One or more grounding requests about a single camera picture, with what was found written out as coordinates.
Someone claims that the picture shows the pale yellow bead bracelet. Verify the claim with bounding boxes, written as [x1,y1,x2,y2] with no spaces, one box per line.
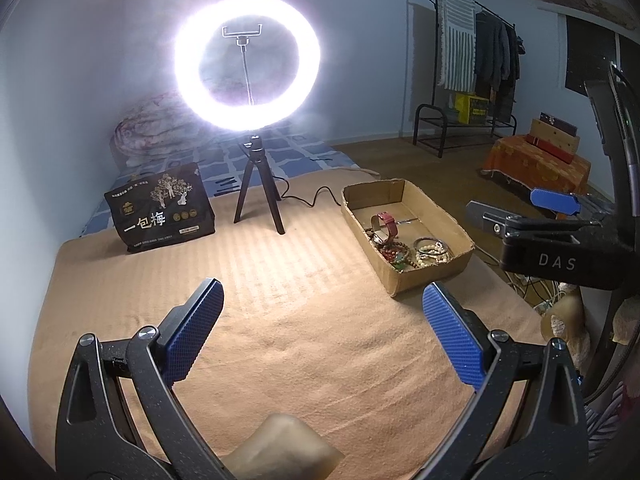
[416,246,453,266]

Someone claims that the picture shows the orange cloth covered table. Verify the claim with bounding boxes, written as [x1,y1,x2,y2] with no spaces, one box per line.
[481,135,592,196]

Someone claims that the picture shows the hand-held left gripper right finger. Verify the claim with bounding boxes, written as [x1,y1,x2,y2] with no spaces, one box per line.
[421,281,591,480]

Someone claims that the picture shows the striped hanging towel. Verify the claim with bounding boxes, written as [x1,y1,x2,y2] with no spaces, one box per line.
[437,0,477,89]

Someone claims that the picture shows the brown wooden bead necklace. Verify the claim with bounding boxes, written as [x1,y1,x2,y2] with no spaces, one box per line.
[364,229,418,272]

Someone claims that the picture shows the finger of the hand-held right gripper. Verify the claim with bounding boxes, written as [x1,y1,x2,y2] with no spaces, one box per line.
[530,187,621,221]
[465,200,581,236]

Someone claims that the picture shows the person's right hand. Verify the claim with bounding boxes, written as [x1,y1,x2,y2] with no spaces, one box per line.
[542,285,640,366]

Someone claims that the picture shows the white ring light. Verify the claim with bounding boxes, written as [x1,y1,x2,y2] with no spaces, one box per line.
[174,0,323,133]

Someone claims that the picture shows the folded patterned quilt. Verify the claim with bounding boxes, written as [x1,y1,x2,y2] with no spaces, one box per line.
[110,92,201,166]

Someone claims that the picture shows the black clothes rack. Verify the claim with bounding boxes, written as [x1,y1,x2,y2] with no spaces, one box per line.
[432,0,526,126]

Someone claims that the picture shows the dark window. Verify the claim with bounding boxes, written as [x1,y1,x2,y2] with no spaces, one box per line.
[565,15,619,95]

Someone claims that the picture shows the black metal shoe rack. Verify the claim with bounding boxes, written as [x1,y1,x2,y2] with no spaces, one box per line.
[413,104,518,152]

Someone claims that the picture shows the blue patterned bed sheet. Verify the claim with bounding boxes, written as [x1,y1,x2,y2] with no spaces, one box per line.
[80,135,361,236]

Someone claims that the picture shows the red flat box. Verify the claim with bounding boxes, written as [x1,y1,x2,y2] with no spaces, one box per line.
[525,134,576,164]

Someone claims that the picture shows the dark hanging clothes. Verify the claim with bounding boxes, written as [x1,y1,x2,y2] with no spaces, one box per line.
[474,12,526,107]

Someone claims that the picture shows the black printed bag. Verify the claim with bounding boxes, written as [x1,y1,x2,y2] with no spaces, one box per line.
[104,162,217,254]

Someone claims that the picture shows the tan striped blanket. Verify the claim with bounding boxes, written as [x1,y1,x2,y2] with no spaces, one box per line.
[27,172,551,480]

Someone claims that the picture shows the black tripod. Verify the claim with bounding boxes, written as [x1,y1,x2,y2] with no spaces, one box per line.
[233,132,287,235]

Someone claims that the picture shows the tangled floor cables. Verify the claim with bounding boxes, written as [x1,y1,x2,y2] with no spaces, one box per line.
[510,270,558,313]

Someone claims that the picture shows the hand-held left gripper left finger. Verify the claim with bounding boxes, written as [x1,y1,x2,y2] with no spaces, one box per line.
[54,277,236,480]

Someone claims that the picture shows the person's left hand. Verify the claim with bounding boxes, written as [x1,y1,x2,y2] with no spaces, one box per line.
[225,414,346,480]

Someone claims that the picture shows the black power cable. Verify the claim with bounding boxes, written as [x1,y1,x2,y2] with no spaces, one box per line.
[277,177,346,208]

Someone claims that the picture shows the yellow box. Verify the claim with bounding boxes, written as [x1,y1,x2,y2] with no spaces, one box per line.
[452,92,489,126]

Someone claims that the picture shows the phone holder clamp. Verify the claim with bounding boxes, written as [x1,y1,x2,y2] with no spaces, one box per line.
[220,24,264,108]

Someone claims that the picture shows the leather strap wristwatch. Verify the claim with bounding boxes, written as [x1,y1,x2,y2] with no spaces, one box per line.
[371,211,399,245]

